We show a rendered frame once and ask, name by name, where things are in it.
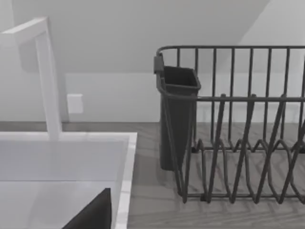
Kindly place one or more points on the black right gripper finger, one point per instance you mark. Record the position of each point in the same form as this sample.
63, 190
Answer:
95, 212

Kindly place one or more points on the white sink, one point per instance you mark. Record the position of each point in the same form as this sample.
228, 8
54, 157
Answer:
59, 167

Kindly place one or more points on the dark grey cutlery holder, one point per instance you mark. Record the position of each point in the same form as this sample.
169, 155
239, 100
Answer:
177, 119

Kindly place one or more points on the tall white tap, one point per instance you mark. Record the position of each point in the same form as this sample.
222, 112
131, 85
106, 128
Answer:
46, 78

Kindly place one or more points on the white wall socket plate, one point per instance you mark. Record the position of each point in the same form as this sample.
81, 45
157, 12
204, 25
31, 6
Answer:
74, 103

